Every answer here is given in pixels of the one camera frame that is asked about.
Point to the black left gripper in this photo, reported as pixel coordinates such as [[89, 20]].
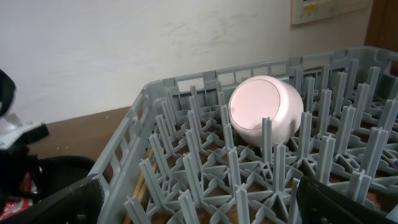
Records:
[[16, 162]]

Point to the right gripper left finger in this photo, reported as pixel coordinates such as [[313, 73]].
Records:
[[80, 202]]

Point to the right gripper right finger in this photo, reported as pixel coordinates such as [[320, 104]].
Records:
[[318, 203]]

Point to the red snack wrapper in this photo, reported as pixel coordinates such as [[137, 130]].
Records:
[[15, 207]]

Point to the grey dishwasher rack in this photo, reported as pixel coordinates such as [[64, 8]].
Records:
[[207, 172]]

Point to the round black serving tray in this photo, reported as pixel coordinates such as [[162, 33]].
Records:
[[60, 172]]

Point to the brown wooden door frame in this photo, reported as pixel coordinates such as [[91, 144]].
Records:
[[382, 25]]

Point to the beige wall panel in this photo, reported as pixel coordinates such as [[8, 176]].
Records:
[[304, 11]]

